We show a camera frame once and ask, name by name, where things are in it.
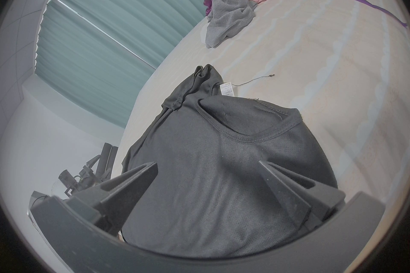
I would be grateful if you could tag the bed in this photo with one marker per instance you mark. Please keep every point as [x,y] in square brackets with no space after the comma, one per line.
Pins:
[320,89]

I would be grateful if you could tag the grey garment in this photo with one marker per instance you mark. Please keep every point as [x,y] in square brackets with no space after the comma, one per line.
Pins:
[227,19]

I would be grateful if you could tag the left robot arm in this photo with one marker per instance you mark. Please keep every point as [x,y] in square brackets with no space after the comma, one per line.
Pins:
[77,180]

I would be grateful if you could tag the black T-shirt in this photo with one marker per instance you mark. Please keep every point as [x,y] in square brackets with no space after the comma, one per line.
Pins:
[208,185]

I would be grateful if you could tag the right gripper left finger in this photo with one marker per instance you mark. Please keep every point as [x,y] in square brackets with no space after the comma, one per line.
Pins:
[128,201]

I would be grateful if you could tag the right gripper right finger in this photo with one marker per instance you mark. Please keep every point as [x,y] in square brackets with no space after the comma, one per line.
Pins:
[288,201]

